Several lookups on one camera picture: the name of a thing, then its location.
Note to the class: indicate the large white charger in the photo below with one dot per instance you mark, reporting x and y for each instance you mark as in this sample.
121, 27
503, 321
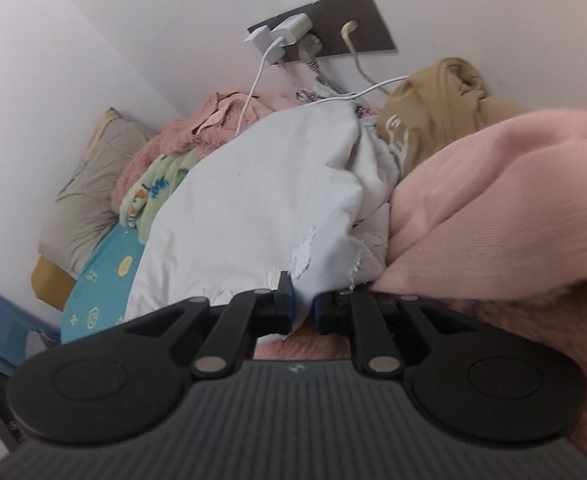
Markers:
291, 29

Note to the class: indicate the small white charger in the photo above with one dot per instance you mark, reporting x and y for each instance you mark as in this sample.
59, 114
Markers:
257, 39

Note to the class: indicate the white t-shirt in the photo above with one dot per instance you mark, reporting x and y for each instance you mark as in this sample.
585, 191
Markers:
253, 200

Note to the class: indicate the blue covered chair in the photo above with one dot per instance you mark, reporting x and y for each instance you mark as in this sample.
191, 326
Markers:
3, 320

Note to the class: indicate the green printed blanket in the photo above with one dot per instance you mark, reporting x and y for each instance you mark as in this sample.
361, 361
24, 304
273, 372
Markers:
148, 190

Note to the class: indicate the tan garment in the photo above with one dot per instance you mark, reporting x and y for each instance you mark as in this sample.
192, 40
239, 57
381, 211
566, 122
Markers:
438, 110

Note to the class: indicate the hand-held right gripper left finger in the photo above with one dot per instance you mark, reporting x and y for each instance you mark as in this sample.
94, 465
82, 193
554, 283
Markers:
286, 305

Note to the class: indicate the grey wall socket plate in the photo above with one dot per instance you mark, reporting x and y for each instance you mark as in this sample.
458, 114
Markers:
363, 20

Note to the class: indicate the grey plug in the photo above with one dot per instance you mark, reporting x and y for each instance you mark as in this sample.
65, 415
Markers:
311, 50

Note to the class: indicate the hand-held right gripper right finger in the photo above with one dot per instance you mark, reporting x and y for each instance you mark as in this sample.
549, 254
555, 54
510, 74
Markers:
319, 316

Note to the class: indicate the grey pillow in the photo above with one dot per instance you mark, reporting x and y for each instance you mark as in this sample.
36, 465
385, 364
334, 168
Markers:
88, 195

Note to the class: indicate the mustard cushion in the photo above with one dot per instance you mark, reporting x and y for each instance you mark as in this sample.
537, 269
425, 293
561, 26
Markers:
51, 282

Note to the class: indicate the pink fluffy blanket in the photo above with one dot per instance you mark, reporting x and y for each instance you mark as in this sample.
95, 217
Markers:
173, 140

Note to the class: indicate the salmon pink cloth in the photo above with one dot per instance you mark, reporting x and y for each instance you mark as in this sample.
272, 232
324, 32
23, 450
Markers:
498, 200

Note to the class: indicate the teal printed bed sheet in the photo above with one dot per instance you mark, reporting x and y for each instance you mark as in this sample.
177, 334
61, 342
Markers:
103, 280

